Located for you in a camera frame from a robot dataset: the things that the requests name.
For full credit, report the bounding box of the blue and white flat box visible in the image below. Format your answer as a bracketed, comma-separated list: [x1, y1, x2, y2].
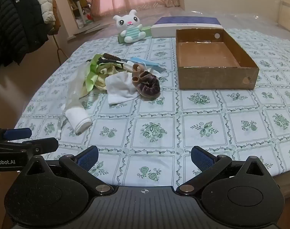
[150, 17, 224, 39]

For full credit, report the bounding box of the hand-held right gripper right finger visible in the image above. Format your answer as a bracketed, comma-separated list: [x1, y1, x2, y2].
[176, 145, 275, 196]

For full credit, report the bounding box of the green tissue box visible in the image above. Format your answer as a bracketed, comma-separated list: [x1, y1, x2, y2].
[117, 26, 152, 44]

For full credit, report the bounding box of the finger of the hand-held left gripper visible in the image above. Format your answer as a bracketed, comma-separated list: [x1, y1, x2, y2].
[0, 127, 32, 142]
[0, 138, 59, 159]

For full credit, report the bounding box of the white puffer jacket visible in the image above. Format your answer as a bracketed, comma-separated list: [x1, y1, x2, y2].
[26, 0, 56, 24]

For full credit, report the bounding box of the brown jacket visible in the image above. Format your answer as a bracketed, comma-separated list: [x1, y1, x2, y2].
[52, 0, 62, 29]

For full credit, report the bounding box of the white sock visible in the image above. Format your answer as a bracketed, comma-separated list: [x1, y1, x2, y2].
[65, 107, 92, 134]

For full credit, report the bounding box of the light green cloth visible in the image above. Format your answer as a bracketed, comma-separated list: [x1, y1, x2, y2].
[84, 54, 105, 93]

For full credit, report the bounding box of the white plush cat toy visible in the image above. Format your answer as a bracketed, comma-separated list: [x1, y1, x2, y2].
[113, 9, 149, 44]

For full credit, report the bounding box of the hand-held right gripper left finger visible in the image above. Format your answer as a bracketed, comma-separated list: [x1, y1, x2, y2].
[19, 145, 114, 196]

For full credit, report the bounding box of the beige scrunchie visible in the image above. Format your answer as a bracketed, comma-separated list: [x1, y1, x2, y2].
[131, 63, 148, 84]

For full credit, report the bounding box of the standing fan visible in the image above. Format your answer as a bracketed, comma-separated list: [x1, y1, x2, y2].
[73, 0, 105, 35]

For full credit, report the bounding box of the white bag with red print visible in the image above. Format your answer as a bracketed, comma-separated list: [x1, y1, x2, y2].
[83, 7, 93, 21]

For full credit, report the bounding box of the brown cardboard box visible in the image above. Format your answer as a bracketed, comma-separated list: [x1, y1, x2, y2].
[176, 28, 259, 90]

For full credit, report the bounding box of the pale yellow towel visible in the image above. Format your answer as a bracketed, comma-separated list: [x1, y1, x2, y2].
[92, 65, 120, 91]

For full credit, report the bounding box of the white cloth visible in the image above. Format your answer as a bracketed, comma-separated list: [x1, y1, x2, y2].
[105, 73, 138, 105]

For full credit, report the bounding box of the clear plastic bag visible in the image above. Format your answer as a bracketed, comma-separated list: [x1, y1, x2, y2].
[56, 63, 93, 140]

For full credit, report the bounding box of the blue face mask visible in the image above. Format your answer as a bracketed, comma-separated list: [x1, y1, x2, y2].
[126, 57, 167, 73]

